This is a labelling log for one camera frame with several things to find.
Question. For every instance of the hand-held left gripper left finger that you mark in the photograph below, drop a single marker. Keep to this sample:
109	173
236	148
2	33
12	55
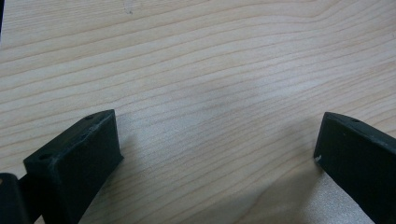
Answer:
77	168

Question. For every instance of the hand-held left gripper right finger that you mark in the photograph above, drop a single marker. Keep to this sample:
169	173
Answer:
358	161

